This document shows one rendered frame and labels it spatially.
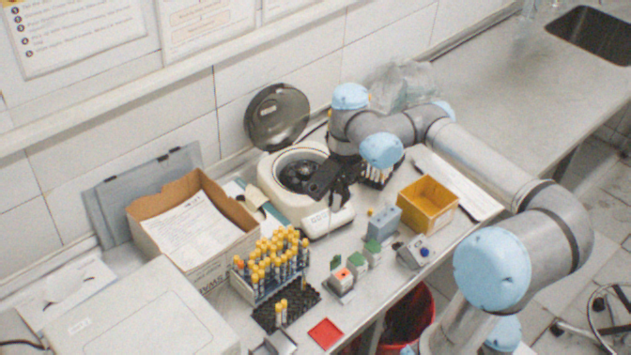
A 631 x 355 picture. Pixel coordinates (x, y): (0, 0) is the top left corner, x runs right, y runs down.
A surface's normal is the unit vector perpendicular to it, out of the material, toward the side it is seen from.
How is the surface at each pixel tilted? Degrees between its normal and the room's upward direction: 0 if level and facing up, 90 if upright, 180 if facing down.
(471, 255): 83
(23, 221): 90
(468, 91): 0
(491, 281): 83
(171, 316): 0
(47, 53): 88
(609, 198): 0
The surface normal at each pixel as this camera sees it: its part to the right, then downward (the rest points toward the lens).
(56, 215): 0.68, 0.55
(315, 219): 0.29, -0.38
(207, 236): 0.09, -0.70
